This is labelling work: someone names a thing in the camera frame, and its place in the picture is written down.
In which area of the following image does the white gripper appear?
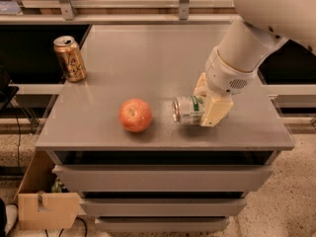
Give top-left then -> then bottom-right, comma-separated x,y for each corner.
194,46 -> 257,127

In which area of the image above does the gold soda can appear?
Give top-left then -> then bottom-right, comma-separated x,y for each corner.
53,36 -> 86,82

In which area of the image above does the red apple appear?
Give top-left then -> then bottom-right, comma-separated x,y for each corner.
118,99 -> 152,132

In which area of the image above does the white shoe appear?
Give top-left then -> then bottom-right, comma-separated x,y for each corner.
4,204 -> 18,235

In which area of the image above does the white green 7up can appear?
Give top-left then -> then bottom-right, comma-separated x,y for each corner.
172,96 -> 204,125

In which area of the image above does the black cable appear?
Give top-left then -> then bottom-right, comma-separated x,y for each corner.
9,99 -> 25,176

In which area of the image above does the metal shelf frame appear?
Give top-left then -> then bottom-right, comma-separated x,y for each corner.
0,0 -> 238,25

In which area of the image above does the cardboard box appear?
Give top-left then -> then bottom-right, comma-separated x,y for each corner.
14,151 -> 80,230

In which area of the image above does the grey drawer cabinet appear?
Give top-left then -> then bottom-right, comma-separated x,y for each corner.
37,25 -> 293,232

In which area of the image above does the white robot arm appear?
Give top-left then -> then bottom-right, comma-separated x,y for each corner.
194,0 -> 316,126

